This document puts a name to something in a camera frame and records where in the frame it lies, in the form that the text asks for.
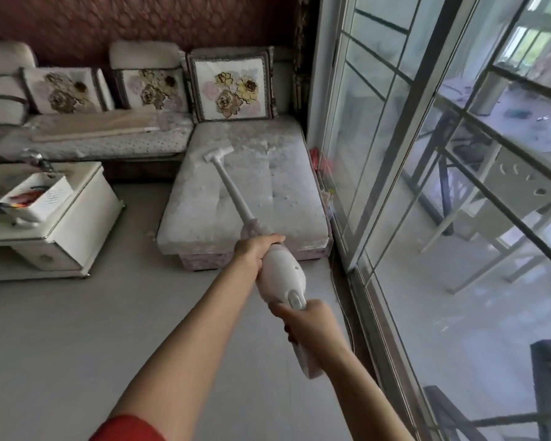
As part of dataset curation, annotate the person's left hand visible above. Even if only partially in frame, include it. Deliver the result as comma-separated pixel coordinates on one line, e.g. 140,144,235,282
233,234,286,274

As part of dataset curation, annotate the person's right hand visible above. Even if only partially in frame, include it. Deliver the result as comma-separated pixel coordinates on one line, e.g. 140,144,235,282
268,299,345,352

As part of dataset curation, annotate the white handheld vacuum cleaner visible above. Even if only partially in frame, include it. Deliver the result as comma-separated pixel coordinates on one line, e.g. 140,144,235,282
204,147,325,380

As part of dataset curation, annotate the person's right forearm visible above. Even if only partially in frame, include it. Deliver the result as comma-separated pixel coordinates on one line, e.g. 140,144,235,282
310,337,416,441

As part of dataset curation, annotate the person's left forearm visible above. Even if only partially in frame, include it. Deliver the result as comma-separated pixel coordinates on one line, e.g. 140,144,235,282
108,257,261,432

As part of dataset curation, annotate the red packet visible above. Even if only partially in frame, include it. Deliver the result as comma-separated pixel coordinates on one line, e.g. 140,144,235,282
309,148,333,179

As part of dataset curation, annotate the white sectional sofa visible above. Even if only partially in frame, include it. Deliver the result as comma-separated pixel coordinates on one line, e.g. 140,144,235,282
0,40,333,273

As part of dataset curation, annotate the sliding glass door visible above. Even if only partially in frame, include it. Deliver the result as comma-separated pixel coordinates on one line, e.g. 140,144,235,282
307,0,551,441

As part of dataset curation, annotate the floral cushion with dark border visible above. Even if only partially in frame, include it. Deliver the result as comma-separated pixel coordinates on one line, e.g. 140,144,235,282
113,67,191,112
19,66,109,115
186,47,277,123

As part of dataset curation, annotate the dark patterned curtain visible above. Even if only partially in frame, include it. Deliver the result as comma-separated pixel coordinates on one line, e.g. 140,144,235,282
292,0,321,116

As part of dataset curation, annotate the red sleeve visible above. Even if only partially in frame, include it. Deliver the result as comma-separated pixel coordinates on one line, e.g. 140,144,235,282
88,414,167,441

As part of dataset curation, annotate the beige folded blanket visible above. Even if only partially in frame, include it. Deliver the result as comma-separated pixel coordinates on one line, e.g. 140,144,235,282
30,110,163,143

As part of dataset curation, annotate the white coffee table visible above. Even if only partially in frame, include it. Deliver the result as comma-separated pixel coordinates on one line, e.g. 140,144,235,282
0,161,125,283

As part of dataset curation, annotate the balcony table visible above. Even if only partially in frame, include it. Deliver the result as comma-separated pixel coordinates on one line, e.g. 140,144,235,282
402,78,551,237

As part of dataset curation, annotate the white balcony chair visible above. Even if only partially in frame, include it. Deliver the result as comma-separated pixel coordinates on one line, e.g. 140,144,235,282
420,144,551,295

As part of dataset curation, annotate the white plastic basket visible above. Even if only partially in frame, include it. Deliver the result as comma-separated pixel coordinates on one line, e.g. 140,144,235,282
0,173,74,223

